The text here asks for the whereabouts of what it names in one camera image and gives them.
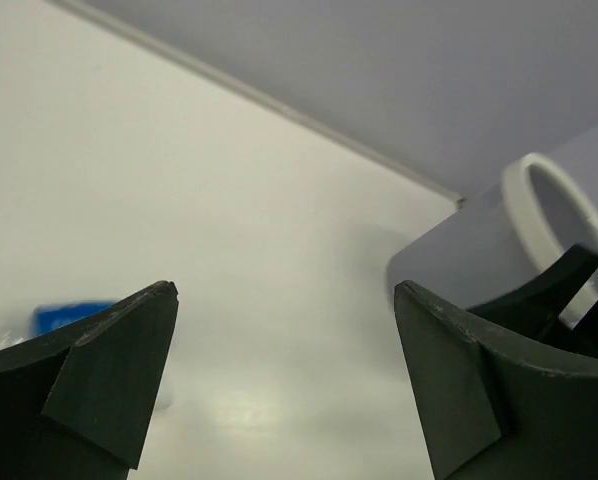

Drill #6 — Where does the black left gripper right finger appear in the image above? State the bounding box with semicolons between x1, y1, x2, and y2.
394;281;598;479

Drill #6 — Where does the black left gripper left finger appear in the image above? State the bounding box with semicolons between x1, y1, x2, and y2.
0;281;179;479

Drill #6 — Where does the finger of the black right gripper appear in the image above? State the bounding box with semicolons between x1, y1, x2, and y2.
468;244;598;359

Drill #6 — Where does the grey round bin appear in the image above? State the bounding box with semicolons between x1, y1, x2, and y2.
385;125;598;325

